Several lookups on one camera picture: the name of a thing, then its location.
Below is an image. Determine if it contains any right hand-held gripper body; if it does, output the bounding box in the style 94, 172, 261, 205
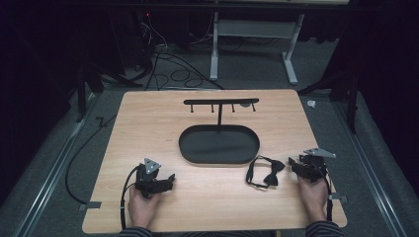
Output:
298, 147, 337, 184

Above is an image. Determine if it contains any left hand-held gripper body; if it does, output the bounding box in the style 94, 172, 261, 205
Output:
133, 157, 166, 200

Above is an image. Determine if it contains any black bow tie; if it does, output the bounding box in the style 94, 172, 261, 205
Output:
244, 154, 287, 191

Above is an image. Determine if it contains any black hook stand with tray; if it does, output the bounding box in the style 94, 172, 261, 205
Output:
178, 97, 262, 165

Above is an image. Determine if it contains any person's right hand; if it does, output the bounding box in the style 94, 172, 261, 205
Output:
296, 175, 330, 223

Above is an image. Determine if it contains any person's left hand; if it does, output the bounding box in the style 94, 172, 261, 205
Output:
126, 187, 163, 229

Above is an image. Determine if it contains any grey tape strip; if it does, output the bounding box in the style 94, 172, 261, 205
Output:
328, 193, 350, 204
78, 200, 103, 212

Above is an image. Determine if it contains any black tripod stand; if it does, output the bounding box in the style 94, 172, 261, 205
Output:
296, 70, 361, 135
74, 60, 143, 123

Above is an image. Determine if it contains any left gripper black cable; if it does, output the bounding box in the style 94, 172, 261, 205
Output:
120, 165, 142, 231

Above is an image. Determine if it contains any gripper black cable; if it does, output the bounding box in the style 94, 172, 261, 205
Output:
320, 166, 334, 222
120, 165, 142, 231

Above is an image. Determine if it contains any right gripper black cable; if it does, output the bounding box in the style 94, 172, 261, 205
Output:
320, 166, 334, 222

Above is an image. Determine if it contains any metal floor rail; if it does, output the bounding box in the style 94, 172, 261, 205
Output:
330, 98, 411, 237
12, 93, 100, 237

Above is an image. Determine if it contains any black cable on floor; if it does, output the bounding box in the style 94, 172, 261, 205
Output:
64, 113, 119, 205

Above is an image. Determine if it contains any tangle of cables on floor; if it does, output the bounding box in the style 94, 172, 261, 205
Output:
136, 13, 225, 92

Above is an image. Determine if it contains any white metal desk frame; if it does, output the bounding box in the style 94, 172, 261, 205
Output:
209, 12, 306, 86

